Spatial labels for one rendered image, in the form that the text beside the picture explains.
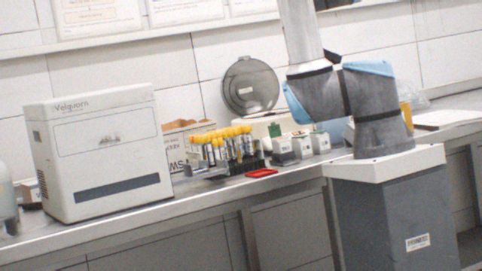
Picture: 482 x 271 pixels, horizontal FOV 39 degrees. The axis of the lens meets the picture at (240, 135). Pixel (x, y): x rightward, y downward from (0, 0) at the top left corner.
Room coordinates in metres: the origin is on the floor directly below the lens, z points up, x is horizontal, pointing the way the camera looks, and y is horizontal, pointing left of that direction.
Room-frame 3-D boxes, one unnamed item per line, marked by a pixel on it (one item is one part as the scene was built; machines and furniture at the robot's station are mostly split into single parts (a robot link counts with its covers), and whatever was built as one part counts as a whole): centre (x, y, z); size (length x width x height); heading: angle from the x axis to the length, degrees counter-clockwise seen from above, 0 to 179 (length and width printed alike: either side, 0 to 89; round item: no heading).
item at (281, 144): (1.94, -0.11, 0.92); 0.05 x 0.04 x 0.06; 24
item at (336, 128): (2.10, -0.29, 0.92); 0.10 x 0.07 x 0.10; 112
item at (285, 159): (1.94, -0.11, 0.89); 0.09 x 0.05 x 0.04; 24
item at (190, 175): (1.77, 0.15, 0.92); 0.21 x 0.07 x 0.05; 117
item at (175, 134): (2.17, 0.23, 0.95); 0.29 x 0.25 x 0.15; 27
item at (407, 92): (2.72, -0.67, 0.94); 0.20 x 0.17 x 0.14; 91
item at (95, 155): (1.77, 0.36, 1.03); 0.31 x 0.27 x 0.30; 117
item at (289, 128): (2.28, -0.12, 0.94); 0.30 x 0.24 x 0.12; 18
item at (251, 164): (1.93, 0.03, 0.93); 0.17 x 0.09 x 0.11; 117
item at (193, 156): (2.03, 0.05, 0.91); 0.20 x 0.10 x 0.07; 117
